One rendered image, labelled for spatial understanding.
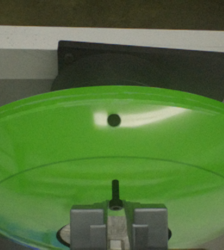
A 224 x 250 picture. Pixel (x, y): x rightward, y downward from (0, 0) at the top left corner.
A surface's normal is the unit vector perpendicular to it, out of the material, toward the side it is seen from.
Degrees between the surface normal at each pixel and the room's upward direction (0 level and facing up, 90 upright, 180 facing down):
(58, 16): 0
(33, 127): 25
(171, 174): 17
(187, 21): 0
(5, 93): 0
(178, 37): 90
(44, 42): 90
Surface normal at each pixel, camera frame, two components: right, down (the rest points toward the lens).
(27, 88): 0.01, 0.81
